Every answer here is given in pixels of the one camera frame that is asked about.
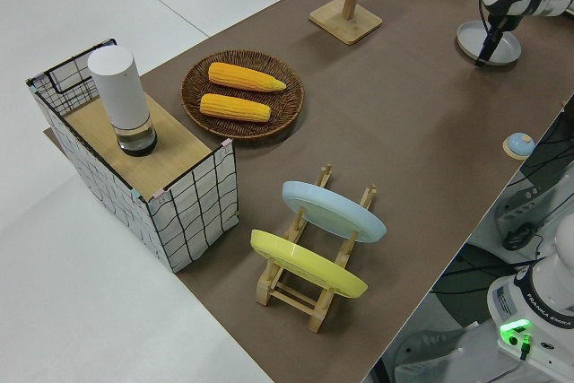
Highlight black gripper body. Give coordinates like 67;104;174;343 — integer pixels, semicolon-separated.
487;13;515;35

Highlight gray plate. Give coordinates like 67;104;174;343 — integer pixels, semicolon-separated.
457;20;523;67

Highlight light blue plate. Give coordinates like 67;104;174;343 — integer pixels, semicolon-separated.
282;180;388;245

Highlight yellow plate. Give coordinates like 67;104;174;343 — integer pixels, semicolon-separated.
249;229;370;300

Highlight wooden plate rack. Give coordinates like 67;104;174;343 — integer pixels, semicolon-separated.
256;162;378;334

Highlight wooden mug tree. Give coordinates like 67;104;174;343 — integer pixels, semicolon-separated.
309;0;389;47

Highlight white power strip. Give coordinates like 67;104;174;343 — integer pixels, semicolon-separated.
495;176;557;240

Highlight black plug adapter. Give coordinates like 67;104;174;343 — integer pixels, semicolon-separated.
501;222;535;252

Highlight long pointed yellow corn cob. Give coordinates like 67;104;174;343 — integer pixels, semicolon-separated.
207;61;288;93

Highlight brown wicker basket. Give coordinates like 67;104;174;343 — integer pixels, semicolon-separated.
180;48;306;140

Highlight short blunt yellow corn cob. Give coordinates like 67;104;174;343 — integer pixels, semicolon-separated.
199;92;272;124

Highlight white cylinder bottle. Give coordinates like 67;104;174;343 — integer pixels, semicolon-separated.
86;46;159;158

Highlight grid wire basket wooden top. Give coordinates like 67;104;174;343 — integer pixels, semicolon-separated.
25;37;239;274

